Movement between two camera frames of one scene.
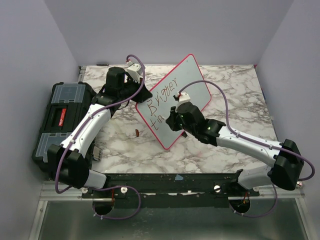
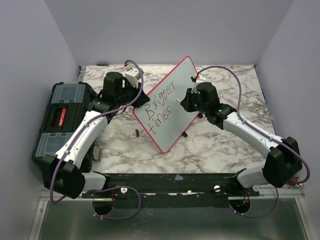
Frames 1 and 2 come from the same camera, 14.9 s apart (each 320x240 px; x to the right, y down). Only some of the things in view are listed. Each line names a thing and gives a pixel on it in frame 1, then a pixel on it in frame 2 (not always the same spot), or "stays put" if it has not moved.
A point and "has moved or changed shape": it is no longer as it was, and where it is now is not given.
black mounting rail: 170,190 stays put
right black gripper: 171,119 to 186,102
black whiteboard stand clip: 184,134 stays put
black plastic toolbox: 68,103 stays put
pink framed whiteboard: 153,113 has moved or changed shape
